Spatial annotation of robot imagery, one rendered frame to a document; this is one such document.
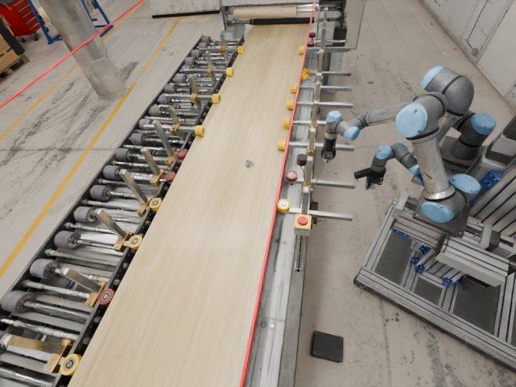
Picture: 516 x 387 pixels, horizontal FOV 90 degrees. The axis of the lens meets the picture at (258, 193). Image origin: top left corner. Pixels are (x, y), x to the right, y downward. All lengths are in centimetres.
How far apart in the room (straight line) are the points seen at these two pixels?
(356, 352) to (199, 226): 145
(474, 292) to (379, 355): 80
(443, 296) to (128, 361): 199
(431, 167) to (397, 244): 124
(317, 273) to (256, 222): 100
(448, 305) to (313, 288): 92
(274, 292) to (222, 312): 41
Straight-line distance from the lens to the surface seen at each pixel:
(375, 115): 148
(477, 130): 183
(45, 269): 204
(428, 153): 124
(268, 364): 160
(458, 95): 147
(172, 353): 141
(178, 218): 168
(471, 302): 244
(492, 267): 165
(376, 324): 235
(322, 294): 233
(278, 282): 168
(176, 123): 225
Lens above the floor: 221
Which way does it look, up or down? 52 degrees down
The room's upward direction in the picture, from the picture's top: 8 degrees counter-clockwise
